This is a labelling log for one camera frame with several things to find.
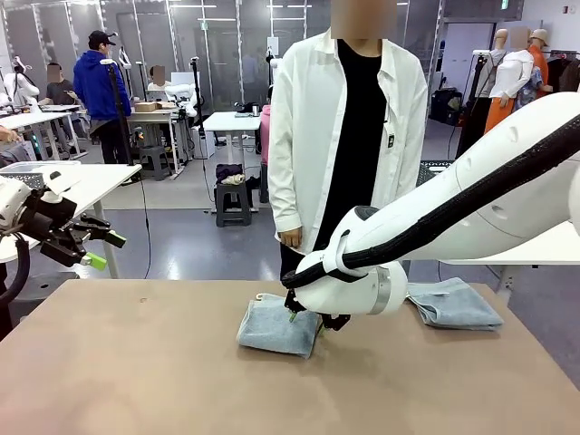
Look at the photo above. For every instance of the person's right forearm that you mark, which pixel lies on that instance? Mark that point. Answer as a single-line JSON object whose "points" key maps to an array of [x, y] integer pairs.
{"points": [[285, 199]]}

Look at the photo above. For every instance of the seated person in white shirt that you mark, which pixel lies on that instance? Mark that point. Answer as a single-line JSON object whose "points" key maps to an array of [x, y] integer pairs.
{"points": [[158, 81]]}

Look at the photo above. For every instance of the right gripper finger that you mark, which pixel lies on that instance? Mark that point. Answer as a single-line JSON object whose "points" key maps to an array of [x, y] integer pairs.
{"points": [[293, 306], [333, 321]]}

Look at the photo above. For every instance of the light blue towel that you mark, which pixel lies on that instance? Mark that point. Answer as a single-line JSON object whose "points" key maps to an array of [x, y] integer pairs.
{"points": [[276, 331], [462, 308]]}

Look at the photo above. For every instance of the open cardboard box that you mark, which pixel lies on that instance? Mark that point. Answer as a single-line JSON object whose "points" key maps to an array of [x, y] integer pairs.
{"points": [[151, 107]]}

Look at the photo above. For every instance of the person in blue hoodie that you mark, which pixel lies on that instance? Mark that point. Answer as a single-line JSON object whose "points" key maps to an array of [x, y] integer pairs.
{"points": [[99, 90]]}

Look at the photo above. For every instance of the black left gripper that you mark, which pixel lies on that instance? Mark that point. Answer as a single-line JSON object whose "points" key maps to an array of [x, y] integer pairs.
{"points": [[47, 219]]}

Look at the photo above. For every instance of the person in pink hoodie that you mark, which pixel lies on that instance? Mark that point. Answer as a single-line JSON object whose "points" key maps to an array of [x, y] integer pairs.
{"points": [[265, 136]]}

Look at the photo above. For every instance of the light grey perforated basket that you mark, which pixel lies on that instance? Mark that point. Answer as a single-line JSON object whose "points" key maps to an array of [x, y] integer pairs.
{"points": [[36, 179]]}

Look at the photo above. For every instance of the seated person in grey shirt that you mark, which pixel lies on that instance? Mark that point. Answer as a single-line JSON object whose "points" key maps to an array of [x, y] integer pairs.
{"points": [[59, 90]]}

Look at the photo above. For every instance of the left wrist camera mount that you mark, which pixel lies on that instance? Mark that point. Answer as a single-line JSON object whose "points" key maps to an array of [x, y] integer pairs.
{"points": [[61, 183]]}

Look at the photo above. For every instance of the white table with rounded corners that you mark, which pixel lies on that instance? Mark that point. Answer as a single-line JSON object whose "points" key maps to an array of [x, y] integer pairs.
{"points": [[534, 254]]}

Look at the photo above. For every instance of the black tripod pole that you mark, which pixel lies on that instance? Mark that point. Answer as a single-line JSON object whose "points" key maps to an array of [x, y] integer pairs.
{"points": [[118, 99]]}

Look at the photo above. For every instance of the person's right hand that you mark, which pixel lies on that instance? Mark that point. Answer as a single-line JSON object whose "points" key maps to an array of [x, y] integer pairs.
{"points": [[290, 238]]}

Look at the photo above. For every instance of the pile of dark clothes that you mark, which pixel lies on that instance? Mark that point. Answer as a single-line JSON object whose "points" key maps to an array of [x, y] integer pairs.
{"points": [[229, 174]]}

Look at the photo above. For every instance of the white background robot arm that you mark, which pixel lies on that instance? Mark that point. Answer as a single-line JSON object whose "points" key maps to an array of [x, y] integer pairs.
{"points": [[20, 88], [183, 93]]}

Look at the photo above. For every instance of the grey plastic step stool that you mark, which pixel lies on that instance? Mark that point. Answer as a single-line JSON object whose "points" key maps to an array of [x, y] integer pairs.
{"points": [[154, 161], [233, 206], [50, 283], [264, 183]]}

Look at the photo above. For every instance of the small mannequin in blue shirt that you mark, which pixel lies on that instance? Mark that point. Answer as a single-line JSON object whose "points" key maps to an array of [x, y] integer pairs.
{"points": [[528, 90]]}

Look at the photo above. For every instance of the white background desk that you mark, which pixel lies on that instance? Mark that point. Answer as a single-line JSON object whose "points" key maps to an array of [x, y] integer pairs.
{"points": [[231, 121]]}

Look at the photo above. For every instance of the white plastic bin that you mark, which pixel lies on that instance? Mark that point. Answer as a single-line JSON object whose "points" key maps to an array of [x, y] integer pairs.
{"points": [[27, 167]]}

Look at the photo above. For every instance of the black luggage bag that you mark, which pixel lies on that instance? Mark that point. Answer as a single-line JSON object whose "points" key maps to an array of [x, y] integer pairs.
{"points": [[446, 106]]}

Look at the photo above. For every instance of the mannequin with beige hat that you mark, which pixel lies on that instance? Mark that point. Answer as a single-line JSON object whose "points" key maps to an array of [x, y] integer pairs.
{"points": [[539, 59]]}

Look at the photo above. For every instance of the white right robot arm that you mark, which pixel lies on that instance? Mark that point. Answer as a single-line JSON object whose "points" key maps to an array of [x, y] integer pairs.
{"points": [[498, 181]]}

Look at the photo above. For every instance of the person's left forearm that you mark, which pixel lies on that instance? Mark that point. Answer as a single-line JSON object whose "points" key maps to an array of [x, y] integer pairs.
{"points": [[410, 172]]}

